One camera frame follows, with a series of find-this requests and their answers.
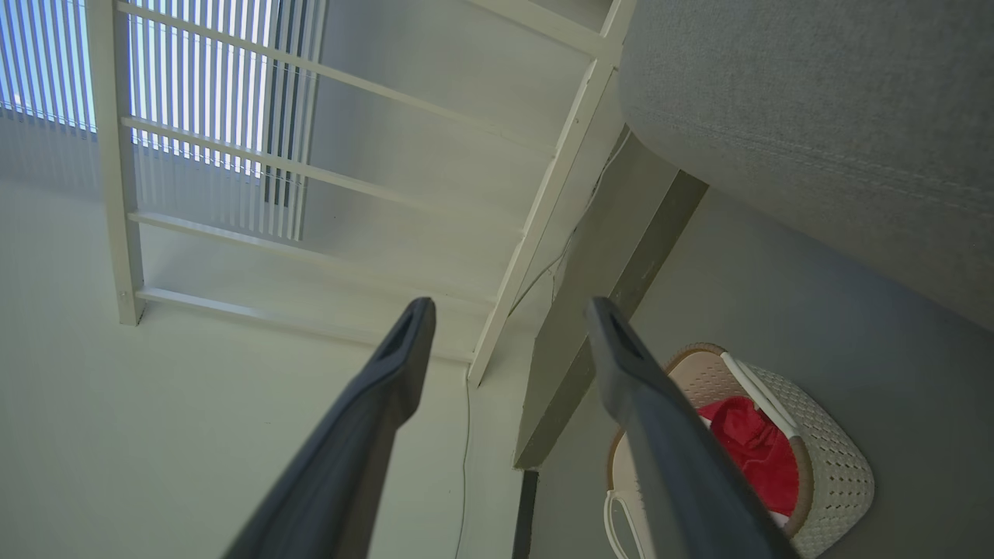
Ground grey fabric sofa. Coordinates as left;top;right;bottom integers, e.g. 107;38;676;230
617;0;994;333

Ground red garment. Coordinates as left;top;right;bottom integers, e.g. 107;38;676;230
697;396;801;519

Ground white vertical window blinds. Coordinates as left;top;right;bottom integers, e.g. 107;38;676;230
0;0;327;241

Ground black baseboard strip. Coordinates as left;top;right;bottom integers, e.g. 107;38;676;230
513;470;539;559

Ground thin white cable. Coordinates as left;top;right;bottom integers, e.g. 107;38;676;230
453;128;634;559

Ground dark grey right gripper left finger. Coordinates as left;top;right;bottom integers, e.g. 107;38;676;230
224;297;437;559

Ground cream woven laundry basket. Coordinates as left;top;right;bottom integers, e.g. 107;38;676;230
603;342;875;559

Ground grey raised floor ledge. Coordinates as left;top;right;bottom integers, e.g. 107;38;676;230
513;128;709;470

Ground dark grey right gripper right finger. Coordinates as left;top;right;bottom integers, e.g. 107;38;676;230
585;297;801;559

